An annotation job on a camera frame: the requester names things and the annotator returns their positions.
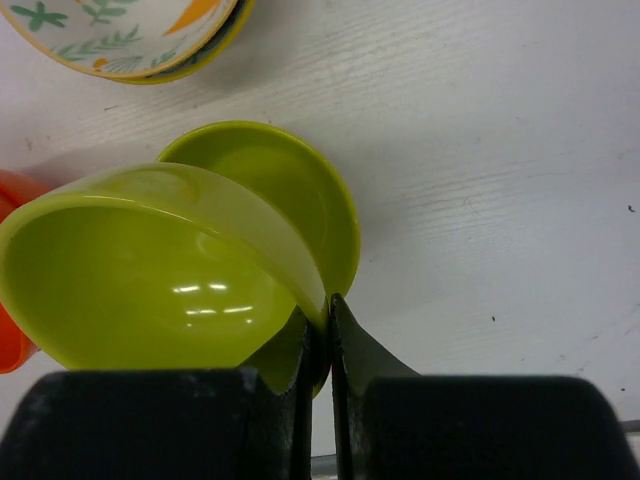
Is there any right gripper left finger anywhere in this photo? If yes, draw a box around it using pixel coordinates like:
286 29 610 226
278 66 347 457
1 310 313 479

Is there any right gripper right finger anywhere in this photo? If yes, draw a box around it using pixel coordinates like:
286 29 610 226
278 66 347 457
329 295 639 479

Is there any green bowl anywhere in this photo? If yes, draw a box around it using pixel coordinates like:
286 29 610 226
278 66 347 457
0 162 331 372
155 121 360 389

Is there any orange bowl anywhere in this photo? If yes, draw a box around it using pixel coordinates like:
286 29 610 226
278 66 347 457
1 169 50 374

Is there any floral leaf patterned bowl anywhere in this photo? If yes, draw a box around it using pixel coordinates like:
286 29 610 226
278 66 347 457
1 0 237 80

